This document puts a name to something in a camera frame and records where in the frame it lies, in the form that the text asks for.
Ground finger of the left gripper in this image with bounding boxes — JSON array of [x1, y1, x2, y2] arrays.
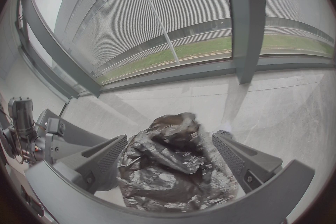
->
[[61, 118, 116, 156]]

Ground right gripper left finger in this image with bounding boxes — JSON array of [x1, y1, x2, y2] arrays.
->
[[73, 135, 128, 195]]

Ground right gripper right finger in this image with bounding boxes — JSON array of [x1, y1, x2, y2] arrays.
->
[[212, 133, 283, 194]]

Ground black plastic bag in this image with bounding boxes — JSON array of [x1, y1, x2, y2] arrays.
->
[[116, 112, 239, 212]]

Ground window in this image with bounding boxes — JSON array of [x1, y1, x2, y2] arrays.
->
[[16, 0, 336, 99]]

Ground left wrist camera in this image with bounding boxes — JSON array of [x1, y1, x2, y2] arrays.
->
[[46, 117, 67, 137]]

